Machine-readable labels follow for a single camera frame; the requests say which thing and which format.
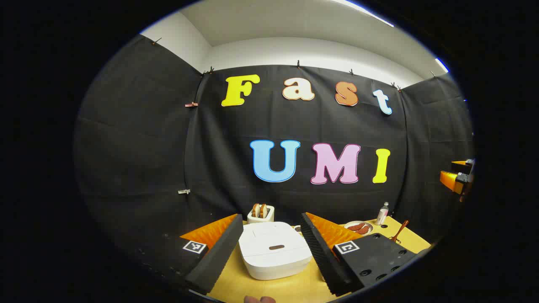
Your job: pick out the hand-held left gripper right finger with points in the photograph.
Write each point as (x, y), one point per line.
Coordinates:
(322, 261)

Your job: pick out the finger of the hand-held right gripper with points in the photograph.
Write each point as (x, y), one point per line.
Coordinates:
(461, 165)
(450, 181)

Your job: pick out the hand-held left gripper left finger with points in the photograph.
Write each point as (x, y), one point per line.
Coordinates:
(219, 256)

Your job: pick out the white rice cooker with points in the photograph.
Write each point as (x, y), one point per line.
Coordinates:
(269, 256)

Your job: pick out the brown wooden spoon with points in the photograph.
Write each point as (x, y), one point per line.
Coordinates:
(400, 230)

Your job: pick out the red meat piece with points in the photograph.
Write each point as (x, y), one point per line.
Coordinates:
(364, 230)
(356, 227)

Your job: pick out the white round plate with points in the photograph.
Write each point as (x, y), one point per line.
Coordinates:
(358, 222)

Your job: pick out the white toaster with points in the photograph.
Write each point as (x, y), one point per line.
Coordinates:
(261, 220)

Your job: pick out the toasted bread slice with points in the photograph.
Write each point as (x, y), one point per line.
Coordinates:
(263, 210)
(255, 210)

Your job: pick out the clear bottle pink label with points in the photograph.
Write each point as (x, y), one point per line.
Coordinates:
(382, 216)

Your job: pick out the black backdrop cloth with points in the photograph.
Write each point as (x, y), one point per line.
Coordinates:
(147, 147)

